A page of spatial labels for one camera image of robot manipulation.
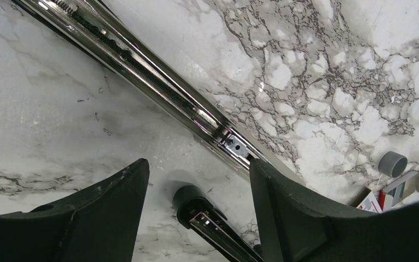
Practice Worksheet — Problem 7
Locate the staple tray with staples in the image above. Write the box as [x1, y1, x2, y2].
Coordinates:
[378, 170, 419, 212]

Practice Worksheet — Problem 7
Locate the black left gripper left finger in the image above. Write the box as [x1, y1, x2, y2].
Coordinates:
[0, 158, 149, 261]

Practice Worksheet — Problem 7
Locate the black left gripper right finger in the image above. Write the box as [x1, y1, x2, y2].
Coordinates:
[249, 159, 419, 261]

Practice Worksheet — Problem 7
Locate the blue grey small cylinder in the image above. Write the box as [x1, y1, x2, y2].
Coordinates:
[378, 151, 408, 178]

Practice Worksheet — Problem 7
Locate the long black silver stapler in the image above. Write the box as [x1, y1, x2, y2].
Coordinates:
[17, 1, 292, 261]

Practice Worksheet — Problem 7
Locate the red white staple box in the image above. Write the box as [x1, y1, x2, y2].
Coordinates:
[347, 187, 383, 213]

